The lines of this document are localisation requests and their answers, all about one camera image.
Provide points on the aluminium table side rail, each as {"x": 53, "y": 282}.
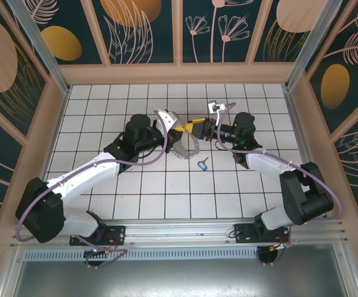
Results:
{"x": 295, "y": 123}

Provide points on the key with blue tag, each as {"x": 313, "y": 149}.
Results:
{"x": 202, "y": 166}

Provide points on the aluminium corner post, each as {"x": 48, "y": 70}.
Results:
{"x": 315, "y": 40}
{"x": 39, "y": 46}

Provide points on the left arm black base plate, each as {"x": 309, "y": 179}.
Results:
{"x": 117, "y": 232}

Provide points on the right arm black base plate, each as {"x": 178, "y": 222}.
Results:
{"x": 244, "y": 235}

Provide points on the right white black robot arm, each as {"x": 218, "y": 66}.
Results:
{"x": 268, "y": 167}

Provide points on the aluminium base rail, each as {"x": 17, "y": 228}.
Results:
{"x": 179, "y": 230}

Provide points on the grey metal sheet panel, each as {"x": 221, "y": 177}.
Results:
{"x": 179, "y": 278}

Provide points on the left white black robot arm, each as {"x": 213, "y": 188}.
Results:
{"x": 86, "y": 173}

